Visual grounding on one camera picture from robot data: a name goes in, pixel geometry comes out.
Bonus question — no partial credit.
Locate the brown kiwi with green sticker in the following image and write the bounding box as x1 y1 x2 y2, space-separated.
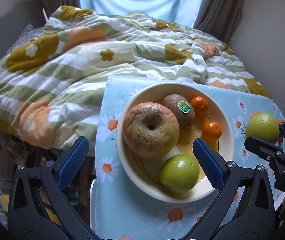
163 94 196 128

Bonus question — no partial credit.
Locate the grey bed headboard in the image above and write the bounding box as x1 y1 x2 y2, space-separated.
0 0 45 83

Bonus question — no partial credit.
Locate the green striped flower blanket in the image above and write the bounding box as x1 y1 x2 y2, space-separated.
0 5 271 150

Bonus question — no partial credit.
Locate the wrinkled brown apple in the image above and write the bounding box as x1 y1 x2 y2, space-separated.
122 102 180 158

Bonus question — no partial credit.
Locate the white bowl with duck print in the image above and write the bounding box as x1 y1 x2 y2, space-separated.
116 82 234 202

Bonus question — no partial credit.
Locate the blue daisy print tablecloth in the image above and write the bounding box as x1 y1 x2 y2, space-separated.
92 75 285 240

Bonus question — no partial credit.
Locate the grey patterned bed sheet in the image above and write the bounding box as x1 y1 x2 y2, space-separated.
6 22 45 57

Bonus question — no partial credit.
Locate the small mandarin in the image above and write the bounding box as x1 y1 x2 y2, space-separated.
190 96 208 116

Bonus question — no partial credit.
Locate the small green apple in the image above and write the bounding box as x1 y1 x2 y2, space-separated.
245 113 280 144

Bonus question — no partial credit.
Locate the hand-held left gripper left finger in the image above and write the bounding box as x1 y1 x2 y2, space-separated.
7 136 100 240

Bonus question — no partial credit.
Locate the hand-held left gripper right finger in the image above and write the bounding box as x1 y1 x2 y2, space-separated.
182 138 275 240

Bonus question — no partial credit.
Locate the medium orange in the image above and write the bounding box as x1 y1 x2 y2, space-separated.
202 121 222 141

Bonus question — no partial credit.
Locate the large green apple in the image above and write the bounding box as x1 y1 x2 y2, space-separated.
159 154 200 193

